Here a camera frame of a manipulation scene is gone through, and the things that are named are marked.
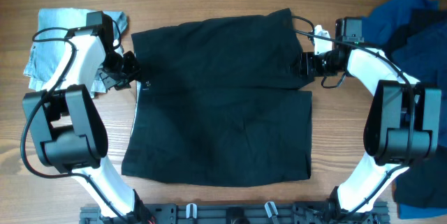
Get dark garment in pile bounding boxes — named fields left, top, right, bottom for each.
left=383, top=7, right=447, bottom=209

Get blue garment in pile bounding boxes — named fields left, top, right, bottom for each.
left=362, top=0, right=446, bottom=219

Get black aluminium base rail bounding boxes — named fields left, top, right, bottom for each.
left=79, top=201, right=390, bottom=224

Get black shorts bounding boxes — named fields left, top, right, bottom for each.
left=122, top=9, right=314, bottom=187

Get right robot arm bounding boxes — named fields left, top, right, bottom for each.
left=299, top=17, right=441, bottom=223

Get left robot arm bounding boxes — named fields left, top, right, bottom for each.
left=20, top=11, right=154, bottom=223

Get folded light blue denim shorts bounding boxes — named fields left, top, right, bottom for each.
left=23, top=8, right=129, bottom=91

